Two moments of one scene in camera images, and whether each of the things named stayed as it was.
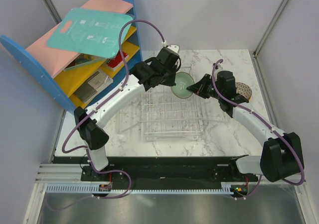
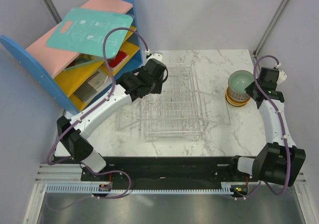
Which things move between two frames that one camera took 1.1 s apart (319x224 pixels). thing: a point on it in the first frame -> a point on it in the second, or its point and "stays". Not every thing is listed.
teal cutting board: x=89 y=32 stays
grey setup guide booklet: x=100 y=80 stays
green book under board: x=82 y=60 stays
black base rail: x=162 y=170 stays
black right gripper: x=200 y=87 -> x=248 y=89
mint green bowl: x=183 y=80 -> x=239 y=80
